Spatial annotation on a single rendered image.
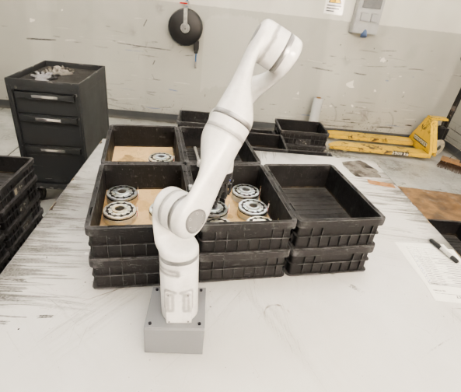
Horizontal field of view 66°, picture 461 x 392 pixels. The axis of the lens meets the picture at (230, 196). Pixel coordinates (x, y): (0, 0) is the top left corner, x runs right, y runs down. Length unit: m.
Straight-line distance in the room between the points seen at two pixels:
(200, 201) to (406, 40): 4.31
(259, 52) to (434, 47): 4.30
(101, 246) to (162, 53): 3.58
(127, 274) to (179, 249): 0.33
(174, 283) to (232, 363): 0.27
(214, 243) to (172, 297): 0.25
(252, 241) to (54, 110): 1.86
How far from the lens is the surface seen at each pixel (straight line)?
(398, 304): 1.29
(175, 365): 0.97
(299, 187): 1.49
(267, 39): 0.82
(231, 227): 1.02
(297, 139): 2.91
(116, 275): 1.10
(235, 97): 0.77
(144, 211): 1.24
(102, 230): 1.00
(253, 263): 1.14
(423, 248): 1.61
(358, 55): 4.69
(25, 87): 2.65
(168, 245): 0.81
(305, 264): 1.22
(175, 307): 0.89
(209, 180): 0.74
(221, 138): 0.75
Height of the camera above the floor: 1.50
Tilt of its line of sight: 30 degrees down
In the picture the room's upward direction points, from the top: 7 degrees clockwise
